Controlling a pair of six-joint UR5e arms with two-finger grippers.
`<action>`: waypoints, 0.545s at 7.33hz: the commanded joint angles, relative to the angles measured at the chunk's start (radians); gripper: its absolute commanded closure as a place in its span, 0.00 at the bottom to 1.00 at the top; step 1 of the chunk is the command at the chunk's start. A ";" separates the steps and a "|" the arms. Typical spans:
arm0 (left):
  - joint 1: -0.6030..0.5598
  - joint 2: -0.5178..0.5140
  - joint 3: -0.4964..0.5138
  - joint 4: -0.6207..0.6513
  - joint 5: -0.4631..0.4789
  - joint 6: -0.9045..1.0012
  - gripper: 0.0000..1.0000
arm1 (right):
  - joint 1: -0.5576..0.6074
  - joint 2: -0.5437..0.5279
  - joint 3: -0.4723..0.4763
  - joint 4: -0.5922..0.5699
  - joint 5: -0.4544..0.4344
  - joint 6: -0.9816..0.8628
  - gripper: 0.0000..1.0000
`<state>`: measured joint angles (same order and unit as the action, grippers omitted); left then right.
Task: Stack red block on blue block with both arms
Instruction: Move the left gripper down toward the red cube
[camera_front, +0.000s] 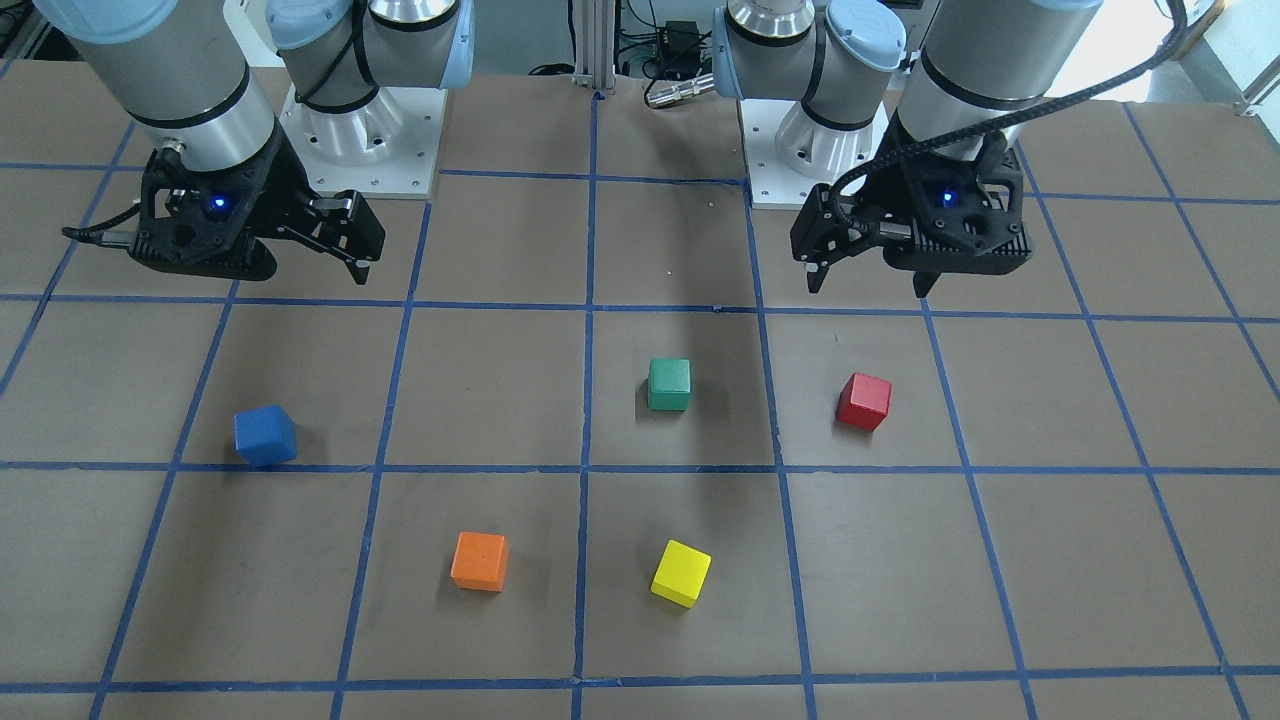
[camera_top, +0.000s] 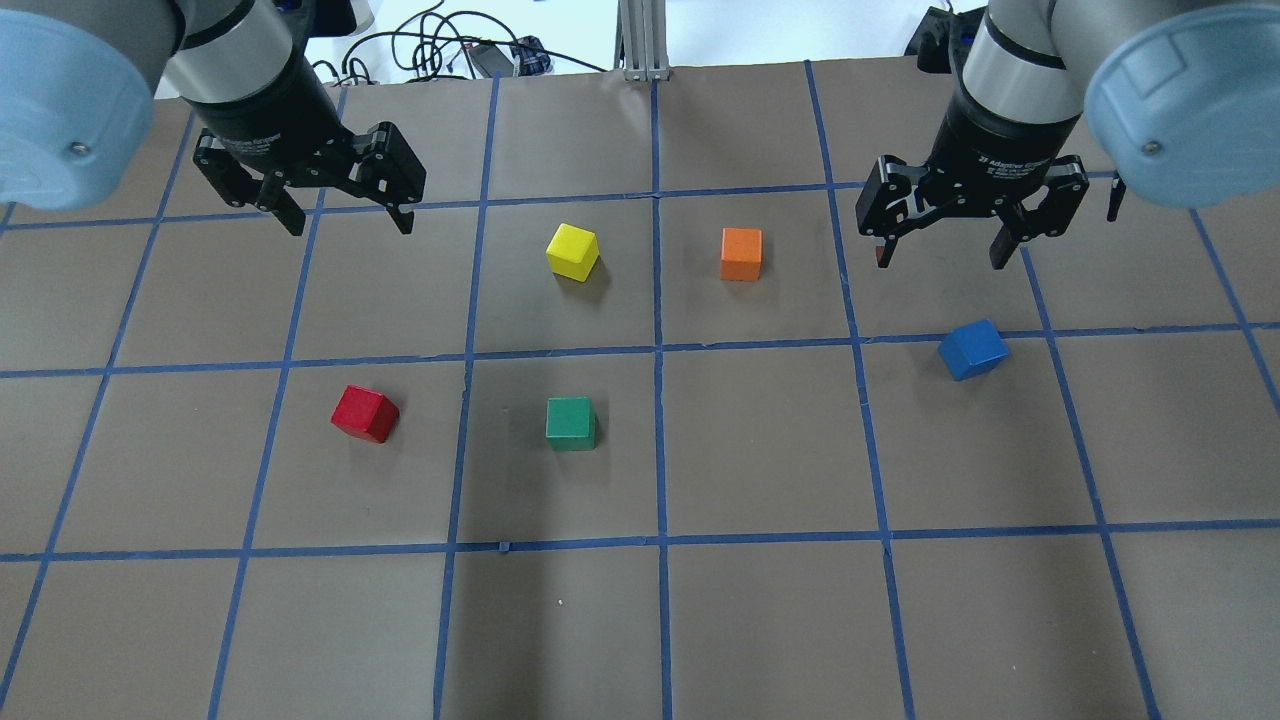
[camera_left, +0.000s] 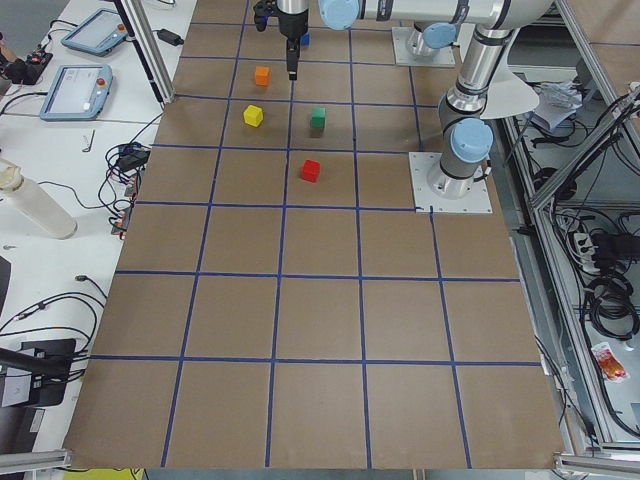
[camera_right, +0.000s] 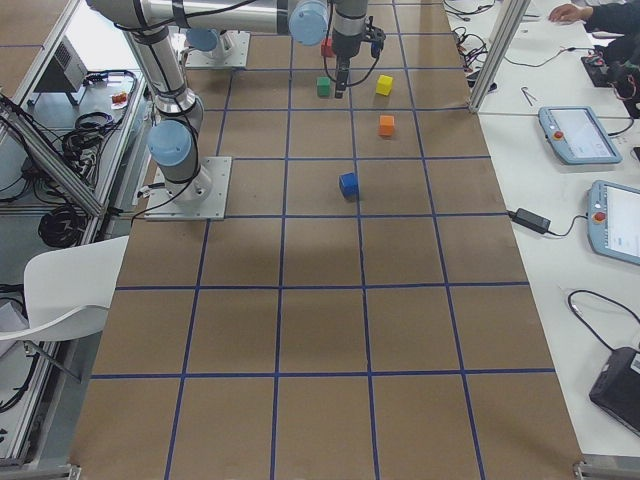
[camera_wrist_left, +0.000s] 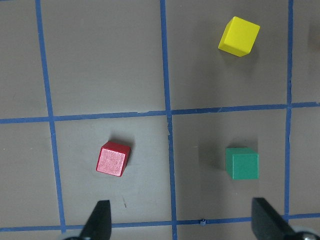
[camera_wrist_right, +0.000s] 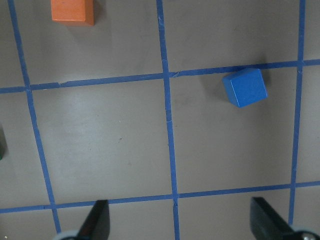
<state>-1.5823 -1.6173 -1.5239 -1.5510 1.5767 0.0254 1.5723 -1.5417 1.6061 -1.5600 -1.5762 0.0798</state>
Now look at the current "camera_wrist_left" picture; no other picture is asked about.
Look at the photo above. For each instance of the yellow wooden block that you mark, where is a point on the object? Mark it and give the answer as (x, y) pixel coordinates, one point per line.
(239, 37)

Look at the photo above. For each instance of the green wooden block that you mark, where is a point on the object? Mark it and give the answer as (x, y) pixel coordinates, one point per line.
(242, 163)

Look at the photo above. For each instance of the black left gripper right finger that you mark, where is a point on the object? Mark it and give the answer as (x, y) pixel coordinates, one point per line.
(267, 224)

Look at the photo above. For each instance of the red wooden block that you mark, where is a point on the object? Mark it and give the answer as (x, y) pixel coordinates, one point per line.
(113, 158)

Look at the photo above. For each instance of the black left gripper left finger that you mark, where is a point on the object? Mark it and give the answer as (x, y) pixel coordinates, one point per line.
(98, 225)

